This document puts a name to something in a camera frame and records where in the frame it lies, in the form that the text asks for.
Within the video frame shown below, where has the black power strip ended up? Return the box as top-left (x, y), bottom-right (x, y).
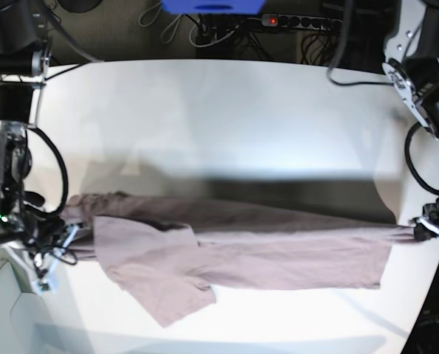
top-left (260, 14), bottom-right (342, 31)

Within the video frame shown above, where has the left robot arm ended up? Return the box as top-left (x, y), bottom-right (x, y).
top-left (382, 1), bottom-right (439, 240)

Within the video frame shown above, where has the mauve t-shirt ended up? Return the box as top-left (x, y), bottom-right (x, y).
top-left (61, 193), bottom-right (416, 327)

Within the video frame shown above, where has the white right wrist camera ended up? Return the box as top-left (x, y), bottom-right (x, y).
top-left (31, 278), bottom-right (58, 296)

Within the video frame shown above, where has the blue plastic bin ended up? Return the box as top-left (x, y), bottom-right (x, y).
top-left (161, 0), bottom-right (266, 15)

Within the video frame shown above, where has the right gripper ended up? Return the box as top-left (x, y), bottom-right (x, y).
top-left (4, 218), bottom-right (79, 284)

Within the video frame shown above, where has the grey chair seat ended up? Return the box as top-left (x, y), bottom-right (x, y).
top-left (0, 260), bottom-right (94, 354)

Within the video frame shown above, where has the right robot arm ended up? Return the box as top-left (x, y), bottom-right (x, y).
top-left (0, 1), bottom-right (432, 290)

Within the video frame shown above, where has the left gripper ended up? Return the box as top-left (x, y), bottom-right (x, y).
top-left (410, 198), bottom-right (439, 242)

